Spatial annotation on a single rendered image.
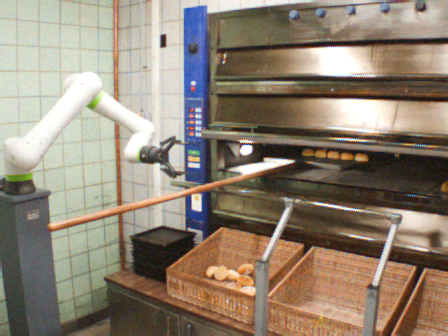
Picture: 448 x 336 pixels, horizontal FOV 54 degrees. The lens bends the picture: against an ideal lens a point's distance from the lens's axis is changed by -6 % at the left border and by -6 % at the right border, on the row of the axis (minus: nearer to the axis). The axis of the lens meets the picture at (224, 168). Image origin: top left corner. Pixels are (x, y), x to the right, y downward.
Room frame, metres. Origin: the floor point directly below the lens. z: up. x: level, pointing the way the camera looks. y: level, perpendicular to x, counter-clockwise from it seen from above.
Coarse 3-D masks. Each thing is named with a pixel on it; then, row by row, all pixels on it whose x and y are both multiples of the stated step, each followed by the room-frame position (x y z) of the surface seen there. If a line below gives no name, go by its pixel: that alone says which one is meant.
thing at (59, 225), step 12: (276, 168) 2.63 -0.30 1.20; (288, 168) 2.74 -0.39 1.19; (228, 180) 2.25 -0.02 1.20; (240, 180) 2.33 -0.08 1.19; (180, 192) 1.97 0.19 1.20; (192, 192) 2.03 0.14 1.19; (132, 204) 1.75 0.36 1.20; (144, 204) 1.79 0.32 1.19; (84, 216) 1.56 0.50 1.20; (96, 216) 1.60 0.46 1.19; (108, 216) 1.65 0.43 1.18; (48, 228) 1.45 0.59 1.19; (60, 228) 1.47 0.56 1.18
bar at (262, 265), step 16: (224, 192) 2.18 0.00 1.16; (240, 192) 2.13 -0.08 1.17; (288, 208) 1.96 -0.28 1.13; (320, 208) 1.88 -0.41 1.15; (336, 208) 1.83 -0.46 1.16; (352, 208) 1.79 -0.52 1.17; (272, 240) 1.87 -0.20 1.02; (384, 256) 1.59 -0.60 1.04; (256, 272) 1.80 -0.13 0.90; (256, 288) 1.80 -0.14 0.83; (368, 288) 1.51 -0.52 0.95; (256, 304) 1.80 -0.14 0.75; (368, 304) 1.50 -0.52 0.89; (256, 320) 1.80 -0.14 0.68; (368, 320) 1.50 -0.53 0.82
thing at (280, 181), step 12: (252, 180) 2.54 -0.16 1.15; (264, 180) 2.49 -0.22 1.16; (276, 180) 2.44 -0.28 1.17; (288, 180) 2.40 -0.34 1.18; (300, 180) 2.38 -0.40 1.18; (336, 192) 2.23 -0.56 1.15; (348, 192) 2.19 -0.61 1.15; (360, 192) 2.15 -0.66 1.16; (372, 192) 2.11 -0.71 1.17; (384, 192) 2.08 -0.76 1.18; (396, 192) 2.06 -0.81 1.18; (408, 192) 2.06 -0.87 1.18; (420, 204) 1.97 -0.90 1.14; (432, 204) 1.94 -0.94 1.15; (444, 204) 1.90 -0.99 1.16
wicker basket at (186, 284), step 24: (216, 240) 2.59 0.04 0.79; (240, 240) 2.53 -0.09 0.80; (264, 240) 2.44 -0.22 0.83; (192, 264) 2.41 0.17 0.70; (216, 264) 2.58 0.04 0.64; (240, 264) 2.49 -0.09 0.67; (288, 264) 2.18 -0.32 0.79; (168, 288) 2.26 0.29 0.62; (192, 288) 2.33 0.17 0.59; (216, 288) 2.06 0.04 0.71; (216, 312) 2.06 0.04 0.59; (240, 312) 1.98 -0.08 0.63
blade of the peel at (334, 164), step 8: (264, 160) 3.05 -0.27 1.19; (272, 160) 3.02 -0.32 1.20; (280, 160) 2.98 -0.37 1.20; (288, 160) 2.94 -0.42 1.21; (296, 160) 3.10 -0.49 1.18; (304, 160) 3.10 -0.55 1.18; (312, 160) 3.10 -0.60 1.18; (320, 160) 3.10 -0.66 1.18; (328, 160) 3.10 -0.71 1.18; (336, 160) 3.09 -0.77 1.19; (328, 168) 2.78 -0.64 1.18; (336, 168) 2.74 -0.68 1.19
